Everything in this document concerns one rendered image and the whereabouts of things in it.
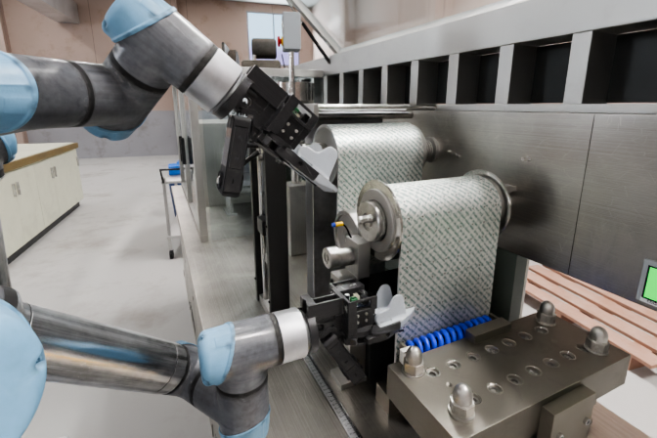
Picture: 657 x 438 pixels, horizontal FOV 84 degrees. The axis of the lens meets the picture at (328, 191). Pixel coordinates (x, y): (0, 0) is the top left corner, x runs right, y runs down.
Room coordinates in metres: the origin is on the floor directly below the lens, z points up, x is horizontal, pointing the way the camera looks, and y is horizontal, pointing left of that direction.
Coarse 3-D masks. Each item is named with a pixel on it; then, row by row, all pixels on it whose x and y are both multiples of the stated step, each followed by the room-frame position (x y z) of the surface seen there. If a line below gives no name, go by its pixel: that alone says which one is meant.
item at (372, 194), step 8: (368, 192) 0.65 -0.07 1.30; (376, 192) 0.62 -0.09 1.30; (384, 200) 0.60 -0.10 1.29; (384, 208) 0.60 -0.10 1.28; (392, 216) 0.58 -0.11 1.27; (392, 224) 0.58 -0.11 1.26; (392, 232) 0.58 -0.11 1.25; (384, 240) 0.60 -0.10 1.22; (392, 240) 0.58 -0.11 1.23; (376, 248) 0.62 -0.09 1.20; (384, 248) 0.59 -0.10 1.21
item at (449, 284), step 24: (480, 240) 0.66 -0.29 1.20; (408, 264) 0.58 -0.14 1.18; (432, 264) 0.61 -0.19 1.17; (456, 264) 0.63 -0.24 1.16; (480, 264) 0.66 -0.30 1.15; (408, 288) 0.58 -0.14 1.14; (432, 288) 0.61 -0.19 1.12; (456, 288) 0.63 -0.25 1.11; (480, 288) 0.66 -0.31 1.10; (432, 312) 0.61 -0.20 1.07; (456, 312) 0.64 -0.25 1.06; (480, 312) 0.66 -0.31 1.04; (408, 336) 0.59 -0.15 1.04
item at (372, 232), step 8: (368, 200) 0.63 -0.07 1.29; (376, 200) 0.63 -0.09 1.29; (360, 208) 0.64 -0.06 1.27; (368, 208) 0.62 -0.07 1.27; (376, 208) 0.60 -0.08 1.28; (376, 216) 0.59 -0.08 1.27; (384, 216) 0.60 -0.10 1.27; (360, 224) 0.64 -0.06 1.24; (368, 224) 0.62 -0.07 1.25; (376, 224) 0.59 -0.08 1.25; (384, 224) 0.59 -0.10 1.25; (368, 232) 0.62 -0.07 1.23; (376, 232) 0.59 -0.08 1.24; (384, 232) 0.59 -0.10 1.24; (368, 240) 0.62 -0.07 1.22; (376, 240) 0.60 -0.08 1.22
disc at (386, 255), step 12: (372, 180) 0.65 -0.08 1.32; (360, 192) 0.68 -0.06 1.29; (384, 192) 0.61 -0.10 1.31; (396, 204) 0.58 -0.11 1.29; (396, 216) 0.57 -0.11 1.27; (396, 228) 0.57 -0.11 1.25; (396, 240) 0.57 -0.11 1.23; (372, 252) 0.64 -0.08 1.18; (384, 252) 0.60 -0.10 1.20; (396, 252) 0.57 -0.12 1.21
